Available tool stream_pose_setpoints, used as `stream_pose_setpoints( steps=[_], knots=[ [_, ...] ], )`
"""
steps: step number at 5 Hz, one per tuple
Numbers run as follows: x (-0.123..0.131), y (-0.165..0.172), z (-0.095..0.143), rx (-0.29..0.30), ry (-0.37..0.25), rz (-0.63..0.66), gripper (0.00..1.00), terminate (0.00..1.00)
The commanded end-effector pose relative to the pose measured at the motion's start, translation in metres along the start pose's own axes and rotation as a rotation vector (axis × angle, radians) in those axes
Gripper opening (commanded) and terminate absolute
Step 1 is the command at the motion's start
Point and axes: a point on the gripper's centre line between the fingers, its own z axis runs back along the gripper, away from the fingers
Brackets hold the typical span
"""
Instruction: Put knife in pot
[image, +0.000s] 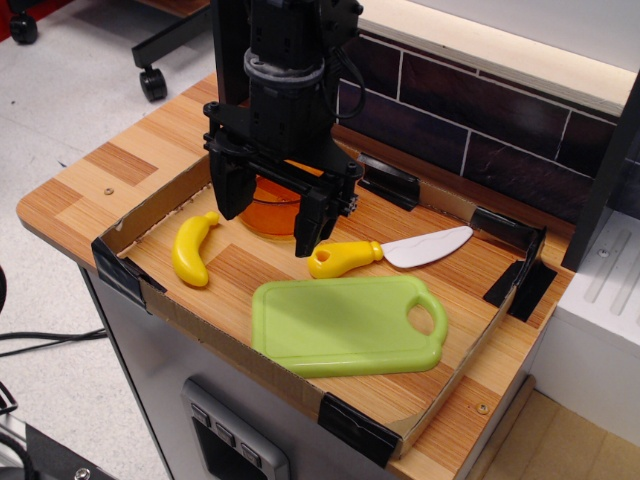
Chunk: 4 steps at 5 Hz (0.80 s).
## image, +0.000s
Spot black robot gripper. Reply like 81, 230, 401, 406
203, 76, 362, 258

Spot yellow handled white toy knife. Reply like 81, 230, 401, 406
307, 226, 473, 279

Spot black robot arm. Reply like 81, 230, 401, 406
204, 1, 363, 257

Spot orange transparent plastic pot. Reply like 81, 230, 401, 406
239, 175, 301, 238

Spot cardboard fence with black tape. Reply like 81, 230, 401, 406
91, 159, 567, 479

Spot yellow toy banana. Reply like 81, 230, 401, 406
171, 211, 219, 287

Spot green plastic cutting board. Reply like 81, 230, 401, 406
251, 276, 448, 378

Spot grey toy oven front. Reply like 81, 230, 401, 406
180, 377, 291, 480

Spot black chair base with casters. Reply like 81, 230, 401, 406
8, 0, 211, 104

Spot black vertical post left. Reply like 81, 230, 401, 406
210, 0, 251, 106

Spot black vertical post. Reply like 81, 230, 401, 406
210, 0, 251, 106
562, 81, 639, 271

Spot black cables on floor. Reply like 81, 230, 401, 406
0, 327, 109, 359

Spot black vertical post right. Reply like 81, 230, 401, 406
562, 81, 639, 271

